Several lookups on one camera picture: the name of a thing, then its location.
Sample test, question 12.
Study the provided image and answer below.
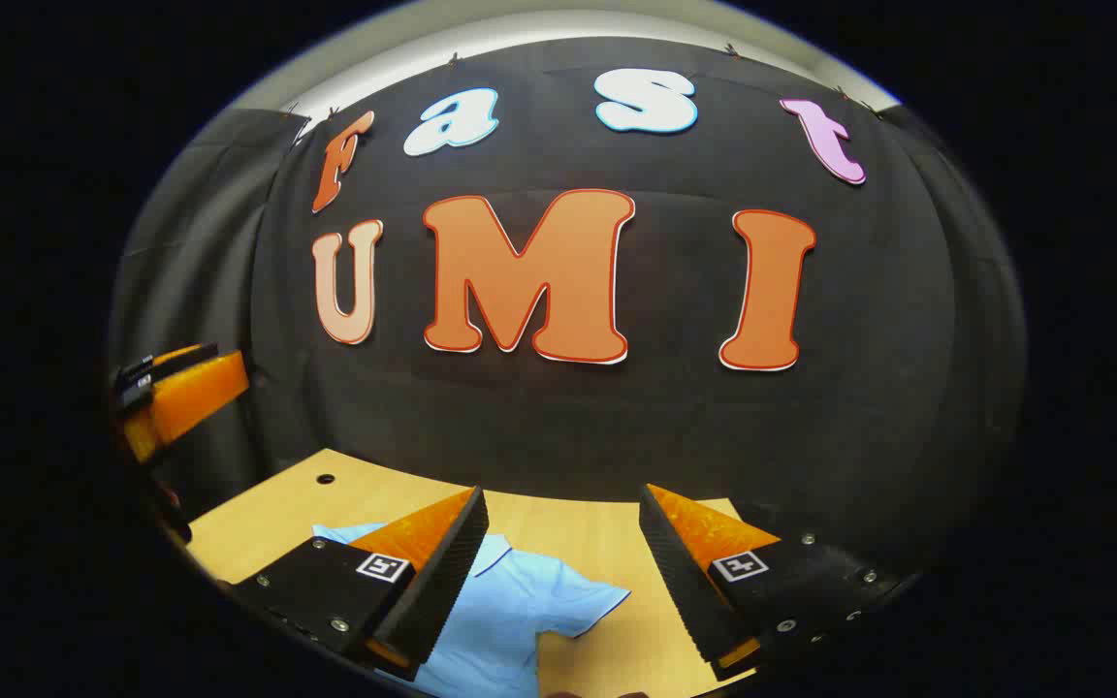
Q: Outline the light blue polo T-shirt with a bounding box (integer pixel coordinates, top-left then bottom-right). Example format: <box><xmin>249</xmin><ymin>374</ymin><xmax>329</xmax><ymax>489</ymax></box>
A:
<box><xmin>311</xmin><ymin>522</ymin><xmax>632</xmax><ymax>698</ymax></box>

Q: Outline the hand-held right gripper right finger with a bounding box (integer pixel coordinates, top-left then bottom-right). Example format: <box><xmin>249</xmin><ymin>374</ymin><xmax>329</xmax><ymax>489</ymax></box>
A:
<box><xmin>638</xmin><ymin>483</ymin><xmax>918</xmax><ymax>682</ymax></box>

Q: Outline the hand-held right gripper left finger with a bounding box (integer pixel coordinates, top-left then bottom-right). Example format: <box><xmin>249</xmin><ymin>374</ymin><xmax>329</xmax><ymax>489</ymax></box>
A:
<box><xmin>229</xmin><ymin>485</ymin><xmax>490</xmax><ymax>682</ymax></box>

